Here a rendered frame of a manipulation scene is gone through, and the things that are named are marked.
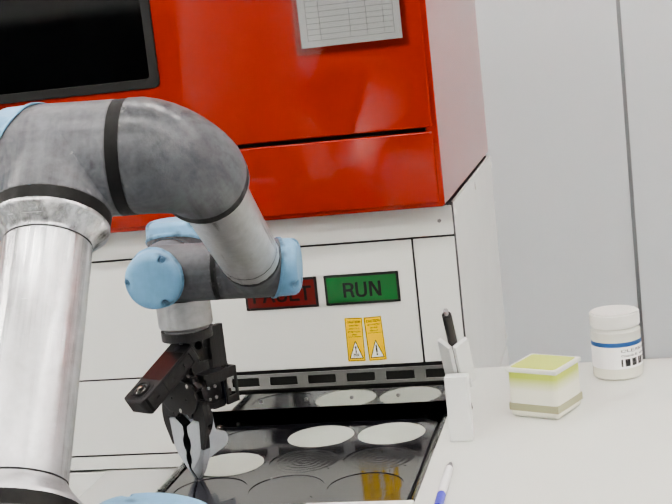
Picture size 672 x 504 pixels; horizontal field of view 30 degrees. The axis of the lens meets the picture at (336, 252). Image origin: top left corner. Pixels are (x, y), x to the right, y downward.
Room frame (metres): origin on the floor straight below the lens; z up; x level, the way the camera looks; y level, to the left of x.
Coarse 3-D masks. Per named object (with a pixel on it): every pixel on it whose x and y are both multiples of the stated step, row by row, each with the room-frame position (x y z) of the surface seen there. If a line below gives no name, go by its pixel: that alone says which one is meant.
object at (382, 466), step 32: (224, 448) 1.81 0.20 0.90; (256, 448) 1.79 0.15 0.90; (288, 448) 1.77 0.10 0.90; (320, 448) 1.76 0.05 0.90; (352, 448) 1.74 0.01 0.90; (384, 448) 1.73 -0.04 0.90; (416, 448) 1.71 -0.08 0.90; (192, 480) 1.68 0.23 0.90; (224, 480) 1.67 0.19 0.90; (256, 480) 1.65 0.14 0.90; (288, 480) 1.64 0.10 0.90; (320, 480) 1.62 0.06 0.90; (352, 480) 1.61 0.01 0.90; (384, 480) 1.60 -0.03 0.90
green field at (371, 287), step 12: (360, 276) 1.90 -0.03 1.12; (372, 276) 1.90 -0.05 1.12; (384, 276) 1.90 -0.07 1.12; (336, 288) 1.91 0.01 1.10; (348, 288) 1.91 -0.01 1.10; (360, 288) 1.90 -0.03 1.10; (372, 288) 1.90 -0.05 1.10; (384, 288) 1.90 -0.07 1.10; (396, 288) 1.89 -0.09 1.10; (336, 300) 1.91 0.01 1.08; (348, 300) 1.91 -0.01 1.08; (360, 300) 1.90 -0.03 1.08; (372, 300) 1.90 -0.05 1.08
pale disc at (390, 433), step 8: (384, 424) 1.84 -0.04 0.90; (392, 424) 1.83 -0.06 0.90; (400, 424) 1.83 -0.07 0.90; (408, 424) 1.82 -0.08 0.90; (416, 424) 1.82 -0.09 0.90; (360, 432) 1.81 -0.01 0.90; (368, 432) 1.81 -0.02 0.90; (376, 432) 1.80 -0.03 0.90; (384, 432) 1.80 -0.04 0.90; (392, 432) 1.79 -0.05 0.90; (400, 432) 1.79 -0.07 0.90; (408, 432) 1.79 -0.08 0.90; (416, 432) 1.78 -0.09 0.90; (424, 432) 1.78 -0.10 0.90; (360, 440) 1.77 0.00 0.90; (368, 440) 1.77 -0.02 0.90; (376, 440) 1.77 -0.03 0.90; (384, 440) 1.76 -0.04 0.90; (392, 440) 1.76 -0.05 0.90; (400, 440) 1.75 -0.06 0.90; (408, 440) 1.75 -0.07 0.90
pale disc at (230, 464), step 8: (216, 456) 1.77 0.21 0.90; (224, 456) 1.77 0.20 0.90; (232, 456) 1.77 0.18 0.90; (240, 456) 1.76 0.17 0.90; (248, 456) 1.76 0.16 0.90; (256, 456) 1.75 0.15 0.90; (208, 464) 1.74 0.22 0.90; (216, 464) 1.73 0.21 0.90; (224, 464) 1.73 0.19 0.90; (232, 464) 1.73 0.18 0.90; (240, 464) 1.72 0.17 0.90; (248, 464) 1.72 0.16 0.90; (256, 464) 1.72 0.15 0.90; (208, 472) 1.70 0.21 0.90; (216, 472) 1.70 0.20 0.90; (224, 472) 1.70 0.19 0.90; (232, 472) 1.69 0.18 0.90; (240, 472) 1.69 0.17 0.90
